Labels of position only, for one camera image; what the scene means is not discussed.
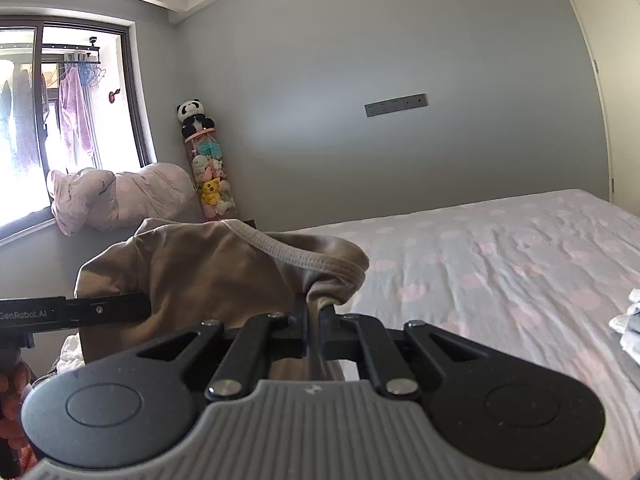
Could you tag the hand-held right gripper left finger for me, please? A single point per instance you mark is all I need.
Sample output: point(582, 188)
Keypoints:
point(301, 325)

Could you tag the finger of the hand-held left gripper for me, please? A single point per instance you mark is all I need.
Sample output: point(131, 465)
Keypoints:
point(110, 310)

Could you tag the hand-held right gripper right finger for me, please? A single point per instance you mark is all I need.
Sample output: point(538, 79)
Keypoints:
point(327, 330)

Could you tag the taupe long-sleeve shirt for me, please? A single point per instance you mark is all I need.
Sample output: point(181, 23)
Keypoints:
point(200, 270)

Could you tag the dark hanging clothes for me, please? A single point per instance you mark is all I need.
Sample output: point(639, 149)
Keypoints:
point(22, 110)

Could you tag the bunch of clothes hangers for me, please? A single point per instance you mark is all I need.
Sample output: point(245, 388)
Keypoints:
point(90, 71)

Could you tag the person's left hand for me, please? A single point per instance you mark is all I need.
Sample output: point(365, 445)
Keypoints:
point(11, 385)

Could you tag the white terry garment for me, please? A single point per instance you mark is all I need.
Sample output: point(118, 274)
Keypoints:
point(70, 355)

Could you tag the rolled pink-dotted duvet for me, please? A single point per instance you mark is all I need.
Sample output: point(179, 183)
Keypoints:
point(130, 195)

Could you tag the clear tube of plush toys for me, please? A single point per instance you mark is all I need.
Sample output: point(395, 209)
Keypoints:
point(212, 175)

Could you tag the bed with pink-dotted sheet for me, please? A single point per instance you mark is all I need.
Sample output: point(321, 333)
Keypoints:
point(500, 270)

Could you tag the purple hanging pajama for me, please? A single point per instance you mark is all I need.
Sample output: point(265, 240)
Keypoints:
point(75, 110)

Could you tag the panda plush toy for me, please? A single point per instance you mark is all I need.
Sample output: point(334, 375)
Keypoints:
point(194, 117)

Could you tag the white crinkled garment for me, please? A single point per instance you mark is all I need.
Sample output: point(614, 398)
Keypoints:
point(625, 320)

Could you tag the cream door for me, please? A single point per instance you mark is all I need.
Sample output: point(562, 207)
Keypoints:
point(620, 60)

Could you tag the small dark wall socket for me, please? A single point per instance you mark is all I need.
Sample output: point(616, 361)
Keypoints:
point(249, 223)

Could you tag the red wall hook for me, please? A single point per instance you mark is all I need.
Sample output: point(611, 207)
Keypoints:
point(114, 95)

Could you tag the dark window frame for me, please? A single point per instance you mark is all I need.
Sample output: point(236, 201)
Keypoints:
point(136, 90)

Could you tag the grey wall socket strip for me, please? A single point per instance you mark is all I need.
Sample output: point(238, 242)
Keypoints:
point(395, 105)

